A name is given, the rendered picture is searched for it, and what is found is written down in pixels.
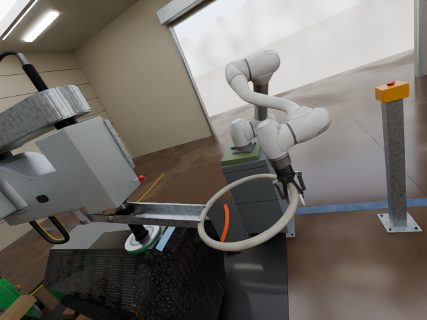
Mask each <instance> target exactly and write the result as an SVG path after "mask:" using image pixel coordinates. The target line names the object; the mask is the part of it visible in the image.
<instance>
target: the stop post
mask: <svg viewBox="0 0 427 320"><path fill-rule="evenodd" d="M375 95H376V100H378V101H380V102H381V111H382V120H383V138H384V155H385V165H386V182H387V191H388V209H389V213H385V214H377V216H378V218H379V219H380V221H381V223H382V224H383V226H384V228H385V229H386V232H387V233H404V232H422V230H421V228H420V227H419V226H418V224H417V223H416V222H415V221H414V219H413V218H412V217H411V216H410V215H409V213H408V212H407V200H406V179H405V136H404V114H403V98H406V97H409V83H407V82H404V81H395V84H391V85H386V84H384V85H381V86H377V87H375Z"/></svg>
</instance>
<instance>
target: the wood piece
mask: <svg viewBox="0 0 427 320"><path fill-rule="evenodd" d="M36 301H37V299H36V298H35V297H33V296H32V295H22V296H19V297H18V298H17V299H16V300H15V301H14V302H13V303H12V304H11V305H10V306H9V307H8V308H7V309H6V310H5V311H4V312H3V313H2V314H1V315H0V320H20V319H21V318H22V316H23V315H24V314H25V313H26V312H27V311H28V310H29V309H30V308H31V307H32V306H33V305H34V303H35V302H36Z"/></svg>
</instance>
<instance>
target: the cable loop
mask: <svg viewBox="0 0 427 320"><path fill-rule="evenodd" d="M48 218H49V219H50V220H51V222H52V223H53V224H54V225H55V226H56V228H57V229H58V230H59V231H60V232H61V233H62V235H63V236H64V239H55V238H53V237H51V236H50V235H49V234H48V233H47V232H46V231H45V230H44V229H43V228H42V226H40V225H39V224H38V222H37V221H36V220H34V221H31V222H29V223H30V224H31V225H32V227H33V228H34V229H35V230H36V231H37V232H38V233H39V234H40V235H41V236H42V237H43V238H44V239H45V240H46V241H48V242H49V243H51V244H64V243H67V242H68V241H69V239H70V235H69V233H68V231H67V229H66V228H65V227H64V226H63V224H62V223H61V222H60V220H59V219H58V218H57V217H56V216H55V215H53V216H51V217H48Z"/></svg>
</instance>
